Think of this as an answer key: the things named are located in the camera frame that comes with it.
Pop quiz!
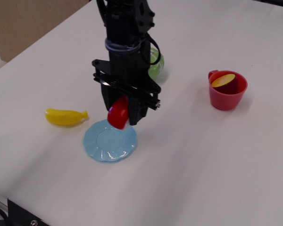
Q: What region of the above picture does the light blue toy plate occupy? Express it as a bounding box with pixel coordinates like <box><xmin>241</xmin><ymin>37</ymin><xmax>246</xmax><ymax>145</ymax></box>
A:
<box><xmin>83</xmin><ymin>120</ymin><xmax>137</xmax><ymax>162</ymax></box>

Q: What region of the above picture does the red plastic cup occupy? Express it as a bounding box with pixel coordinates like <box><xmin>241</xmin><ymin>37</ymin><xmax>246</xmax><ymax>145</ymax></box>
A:
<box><xmin>208</xmin><ymin>70</ymin><xmax>248</xmax><ymax>111</ymax></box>

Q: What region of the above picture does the yellow toy banana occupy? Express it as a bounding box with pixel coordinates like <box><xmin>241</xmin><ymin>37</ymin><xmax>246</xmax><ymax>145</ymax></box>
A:
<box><xmin>45</xmin><ymin>108</ymin><xmax>88</xmax><ymax>126</ymax></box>

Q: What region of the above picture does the purple and yellow toy fruit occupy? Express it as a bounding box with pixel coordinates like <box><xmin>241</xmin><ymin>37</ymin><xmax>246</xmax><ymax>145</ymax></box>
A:
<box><xmin>211</xmin><ymin>73</ymin><xmax>238</xmax><ymax>95</ymax></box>

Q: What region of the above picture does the black corner bracket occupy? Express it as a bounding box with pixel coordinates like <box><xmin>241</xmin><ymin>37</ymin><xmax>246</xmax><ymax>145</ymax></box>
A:
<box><xmin>8</xmin><ymin>199</ymin><xmax>49</xmax><ymax>226</ymax></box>

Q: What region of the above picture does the red and white toy sushi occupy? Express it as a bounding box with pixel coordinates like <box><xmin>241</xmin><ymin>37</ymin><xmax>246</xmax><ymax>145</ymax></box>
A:
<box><xmin>107</xmin><ymin>96</ymin><xmax>130</xmax><ymax>130</ymax></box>

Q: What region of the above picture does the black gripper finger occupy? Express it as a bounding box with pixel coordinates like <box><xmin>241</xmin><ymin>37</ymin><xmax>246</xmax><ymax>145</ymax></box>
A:
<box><xmin>101</xmin><ymin>83</ymin><xmax>123</xmax><ymax>111</ymax></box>
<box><xmin>128</xmin><ymin>97</ymin><xmax>148</xmax><ymax>126</ymax></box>

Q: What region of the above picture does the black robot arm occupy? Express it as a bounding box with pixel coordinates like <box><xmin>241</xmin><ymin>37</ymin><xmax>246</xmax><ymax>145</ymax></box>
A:
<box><xmin>92</xmin><ymin>0</ymin><xmax>161</xmax><ymax>129</ymax></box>

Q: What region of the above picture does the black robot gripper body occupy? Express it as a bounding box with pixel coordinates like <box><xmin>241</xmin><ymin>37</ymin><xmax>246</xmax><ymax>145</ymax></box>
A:
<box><xmin>91</xmin><ymin>47</ymin><xmax>162</xmax><ymax>111</ymax></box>

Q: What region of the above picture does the green toy cabbage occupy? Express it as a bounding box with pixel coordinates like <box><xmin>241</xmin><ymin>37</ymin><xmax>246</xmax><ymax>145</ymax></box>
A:
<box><xmin>148</xmin><ymin>48</ymin><xmax>165</xmax><ymax>80</ymax></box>

